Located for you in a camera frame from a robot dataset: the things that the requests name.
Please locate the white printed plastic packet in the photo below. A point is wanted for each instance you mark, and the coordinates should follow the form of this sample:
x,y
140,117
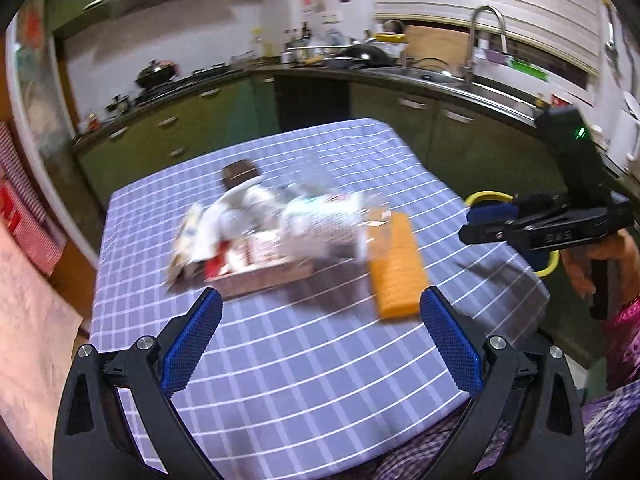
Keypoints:
x,y
320,227

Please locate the person's right hand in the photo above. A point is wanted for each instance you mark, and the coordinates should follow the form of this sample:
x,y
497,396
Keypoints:
x,y
627,270

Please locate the black wok with lid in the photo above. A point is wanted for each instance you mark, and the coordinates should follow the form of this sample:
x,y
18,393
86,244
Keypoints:
x,y
157,72

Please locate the black gas stove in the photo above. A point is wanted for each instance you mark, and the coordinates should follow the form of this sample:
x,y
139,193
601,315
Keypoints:
x,y
200,76

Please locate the tall steel faucet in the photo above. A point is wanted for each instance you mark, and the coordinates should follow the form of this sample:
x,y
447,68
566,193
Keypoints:
x,y
484,10

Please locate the clear plastic cup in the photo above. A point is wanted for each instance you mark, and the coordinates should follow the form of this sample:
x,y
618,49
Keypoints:
x,y
377,217

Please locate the yellow tray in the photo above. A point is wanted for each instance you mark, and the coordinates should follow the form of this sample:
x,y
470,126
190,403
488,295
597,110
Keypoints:
x,y
390,37

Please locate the small steel faucet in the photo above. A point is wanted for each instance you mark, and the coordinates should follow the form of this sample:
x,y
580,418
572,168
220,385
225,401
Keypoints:
x,y
395,24

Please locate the small lidded pot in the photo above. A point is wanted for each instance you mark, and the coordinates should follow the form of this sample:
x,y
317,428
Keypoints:
x,y
119,104

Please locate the silver framed glass door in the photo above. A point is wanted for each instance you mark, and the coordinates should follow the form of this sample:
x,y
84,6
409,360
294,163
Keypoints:
x,y
30,110

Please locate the red can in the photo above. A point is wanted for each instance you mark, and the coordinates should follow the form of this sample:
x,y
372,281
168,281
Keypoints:
x,y
92,122

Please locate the steel sink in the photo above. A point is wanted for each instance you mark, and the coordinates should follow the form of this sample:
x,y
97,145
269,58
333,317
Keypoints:
x,y
435,77

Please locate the red card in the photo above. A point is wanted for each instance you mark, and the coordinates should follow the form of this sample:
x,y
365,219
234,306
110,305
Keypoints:
x,y
560,100

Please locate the purple box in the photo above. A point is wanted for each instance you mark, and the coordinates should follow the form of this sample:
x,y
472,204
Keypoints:
x,y
497,56

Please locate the blue checked tablecloth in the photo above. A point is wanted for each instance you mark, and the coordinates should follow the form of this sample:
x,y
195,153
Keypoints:
x,y
310,360

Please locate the dark sauce bottles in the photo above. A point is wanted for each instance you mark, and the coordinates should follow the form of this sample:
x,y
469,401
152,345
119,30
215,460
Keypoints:
x,y
300,35

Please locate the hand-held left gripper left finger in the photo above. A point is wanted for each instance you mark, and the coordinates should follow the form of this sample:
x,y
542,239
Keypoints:
x,y
195,340

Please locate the orange sponge block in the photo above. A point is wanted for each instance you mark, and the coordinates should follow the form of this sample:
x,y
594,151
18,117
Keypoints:
x,y
397,270

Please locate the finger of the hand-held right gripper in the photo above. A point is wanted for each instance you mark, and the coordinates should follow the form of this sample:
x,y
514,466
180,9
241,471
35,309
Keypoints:
x,y
492,212
500,234

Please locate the small brown plastic container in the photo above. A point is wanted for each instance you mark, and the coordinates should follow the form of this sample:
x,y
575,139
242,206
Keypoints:
x,y
240,172

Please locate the wooden cutting board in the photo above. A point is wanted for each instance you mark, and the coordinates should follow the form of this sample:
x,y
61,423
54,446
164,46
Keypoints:
x,y
435,42

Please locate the red checked towels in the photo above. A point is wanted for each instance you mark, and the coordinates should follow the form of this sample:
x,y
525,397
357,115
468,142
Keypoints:
x,y
25,210

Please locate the green box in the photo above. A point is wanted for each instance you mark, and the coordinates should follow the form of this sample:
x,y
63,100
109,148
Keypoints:
x,y
527,68

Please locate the hanging steel ladle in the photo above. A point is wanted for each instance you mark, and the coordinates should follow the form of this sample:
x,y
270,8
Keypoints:
x,y
611,45

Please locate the dish rack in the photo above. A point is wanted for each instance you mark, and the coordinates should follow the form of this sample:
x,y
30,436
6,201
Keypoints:
x,y
340,39

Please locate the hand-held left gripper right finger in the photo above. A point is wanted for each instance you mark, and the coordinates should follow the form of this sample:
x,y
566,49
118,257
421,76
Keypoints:
x,y
450,340

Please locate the green base cabinets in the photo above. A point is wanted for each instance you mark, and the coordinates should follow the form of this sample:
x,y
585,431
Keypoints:
x,y
165,135

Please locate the person's right forearm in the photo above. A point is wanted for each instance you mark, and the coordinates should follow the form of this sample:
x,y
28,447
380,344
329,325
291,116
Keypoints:
x,y
625,340

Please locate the white jug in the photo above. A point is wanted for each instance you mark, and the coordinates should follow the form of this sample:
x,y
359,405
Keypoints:
x,y
627,140

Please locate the black built-in appliance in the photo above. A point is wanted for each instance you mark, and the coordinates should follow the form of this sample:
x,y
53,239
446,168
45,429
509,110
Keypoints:
x,y
310,102

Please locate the cooking oil bottle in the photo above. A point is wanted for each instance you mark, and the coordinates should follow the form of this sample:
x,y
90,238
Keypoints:
x,y
257,42

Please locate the yellow white paper packet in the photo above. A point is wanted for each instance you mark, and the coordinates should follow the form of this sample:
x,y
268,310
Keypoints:
x,y
187,245

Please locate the white wall socket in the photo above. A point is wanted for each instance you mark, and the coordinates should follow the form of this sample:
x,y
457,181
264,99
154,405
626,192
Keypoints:
x,y
332,17

